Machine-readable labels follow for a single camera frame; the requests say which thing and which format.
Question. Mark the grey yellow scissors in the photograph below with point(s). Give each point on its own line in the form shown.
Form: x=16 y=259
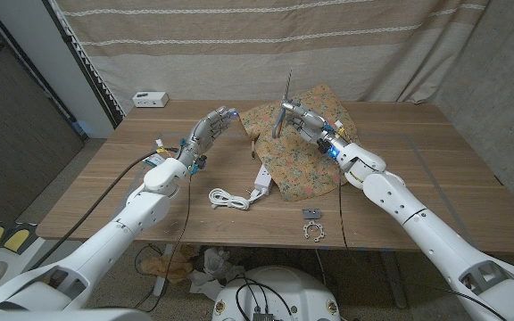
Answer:
x=279 y=122

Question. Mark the white outlet box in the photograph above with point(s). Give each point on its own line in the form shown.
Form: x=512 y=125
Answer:
x=150 y=99

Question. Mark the grey fabric curtain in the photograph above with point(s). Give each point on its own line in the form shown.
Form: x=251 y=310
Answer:
x=498 y=89

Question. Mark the beige striped curtain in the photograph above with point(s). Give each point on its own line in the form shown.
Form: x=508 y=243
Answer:
x=239 y=67

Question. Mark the floral patterned cloth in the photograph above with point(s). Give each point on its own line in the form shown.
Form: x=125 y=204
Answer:
x=297 y=169

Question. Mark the white floor platform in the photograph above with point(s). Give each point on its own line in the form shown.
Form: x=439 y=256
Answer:
x=29 y=258

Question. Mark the crumpled white paper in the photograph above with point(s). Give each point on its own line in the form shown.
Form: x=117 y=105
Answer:
x=217 y=265

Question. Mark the dark grey door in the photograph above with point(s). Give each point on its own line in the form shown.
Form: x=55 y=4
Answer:
x=11 y=134

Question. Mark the white power strip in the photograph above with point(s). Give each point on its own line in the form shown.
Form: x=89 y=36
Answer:
x=262 y=179

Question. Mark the black frame with zigzag trim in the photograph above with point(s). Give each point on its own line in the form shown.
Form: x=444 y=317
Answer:
x=83 y=67

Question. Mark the crumpled brown paper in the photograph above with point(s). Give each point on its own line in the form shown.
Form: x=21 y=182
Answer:
x=168 y=267

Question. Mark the small wooden clothespin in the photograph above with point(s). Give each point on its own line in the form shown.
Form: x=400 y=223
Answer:
x=253 y=147

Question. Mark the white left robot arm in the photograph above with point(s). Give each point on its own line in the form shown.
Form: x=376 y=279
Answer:
x=110 y=245

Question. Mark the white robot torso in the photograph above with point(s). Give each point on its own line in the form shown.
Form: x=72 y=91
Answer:
x=284 y=290

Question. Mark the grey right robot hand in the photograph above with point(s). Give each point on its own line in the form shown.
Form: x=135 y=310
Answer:
x=312 y=125

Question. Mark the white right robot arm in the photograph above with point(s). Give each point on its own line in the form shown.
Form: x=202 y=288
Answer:
x=435 y=236

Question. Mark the grey metal plate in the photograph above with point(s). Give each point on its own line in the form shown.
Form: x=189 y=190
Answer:
x=311 y=214

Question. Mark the white table leg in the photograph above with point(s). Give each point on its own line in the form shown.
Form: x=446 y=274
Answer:
x=161 y=285

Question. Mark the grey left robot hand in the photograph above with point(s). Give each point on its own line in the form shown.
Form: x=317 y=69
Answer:
x=203 y=134

